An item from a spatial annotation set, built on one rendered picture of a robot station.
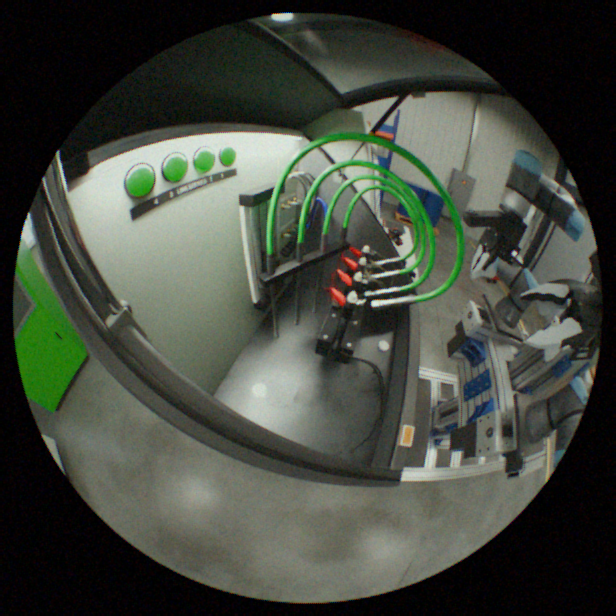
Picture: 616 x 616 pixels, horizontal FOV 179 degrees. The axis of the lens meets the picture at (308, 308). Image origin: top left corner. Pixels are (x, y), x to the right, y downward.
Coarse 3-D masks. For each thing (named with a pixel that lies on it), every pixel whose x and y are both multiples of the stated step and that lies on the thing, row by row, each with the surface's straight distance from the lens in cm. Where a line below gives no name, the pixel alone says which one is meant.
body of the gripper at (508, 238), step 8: (504, 208) 51; (512, 216) 50; (512, 224) 54; (520, 224) 54; (488, 232) 53; (496, 232) 51; (504, 232) 52; (512, 232) 54; (520, 232) 55; (488, 240) 52; (496, 240) 50; (504, 240) 51; (512, 240) 54; (520, 240) 55; (488, 248) 51; (504, 248) 53; (512, 248) 53; (520, 248) 54; (504, 256) 54; (512, 264) 55
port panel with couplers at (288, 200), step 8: (280, 160) 57; (288, 160) 62; (280, 168) 58; (296, 168) 67; (288, 176) 57; (288, 184) 63; (296, 184) 69; (288, 192) 64; (280, 200) 60; (288, 200) 65; (296, 200) 68; (280, 208) 61; (288, 208) 60; (280, 216) 62; (288, 216) 67; (280, 224) 63; (288, 224) 68; (296, 224) 72; (280, 232) 64; (288, 232) 68; (280, 240) 65; (288, 240) 71; (280, 248) 66
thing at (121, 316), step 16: (48, 176) 9; (48, 192) 9; (64, 192) 9; (64, 208) 9; (64, 224) 9; (80, 240) 10; (80, 256) 10; (96, 272) 11; (96, 288) 12; (112, 304) 13; (128, 304) 15; (112, 320) 14; (128, 320) 15; (144, 336) 16
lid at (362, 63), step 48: (192, 48) 27; (240, 48) 30; (288, 48) 33; (336, 48) 40; (384, 48) 45; (432, 48) 50; (144, 96) 29; (192, 96) 33; (240, 96) 39; (288, 96) 47; (336, 96) 57; (384, 96) 72; (96, 144) 32
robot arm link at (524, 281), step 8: (520, 272) 94; (528, 272) 95; (512, 280) 93; (520, 280) 93; (528, 280) 92; (512, 288) 95; (520, 288) 93; (528, 288) 93; (512, 296) 95; (520, 304) 95; (528, 304) 96
